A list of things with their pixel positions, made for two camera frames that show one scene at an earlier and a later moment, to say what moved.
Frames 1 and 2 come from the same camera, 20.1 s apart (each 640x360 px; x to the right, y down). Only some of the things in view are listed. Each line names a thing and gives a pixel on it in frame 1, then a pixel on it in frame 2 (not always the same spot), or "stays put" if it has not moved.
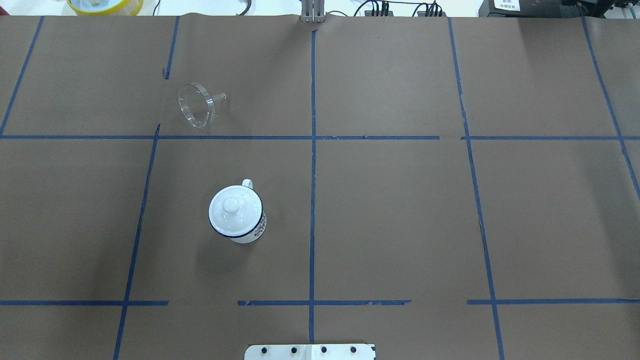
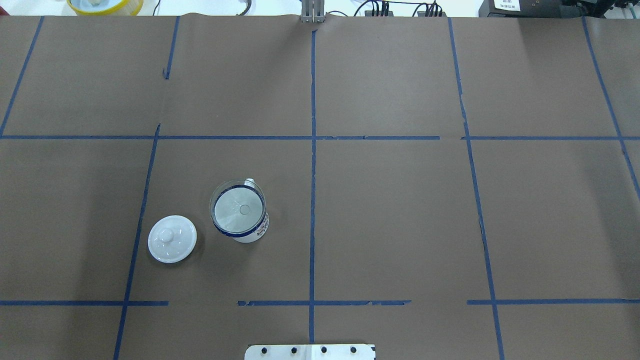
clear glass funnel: (197, 105) to (237, 206)
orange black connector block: (369, 13) stays put
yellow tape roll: (106, 7) stays put
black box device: (541, 8) stays put
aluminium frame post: (313, 11) stays put
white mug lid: (235, 210) to (172, 239)
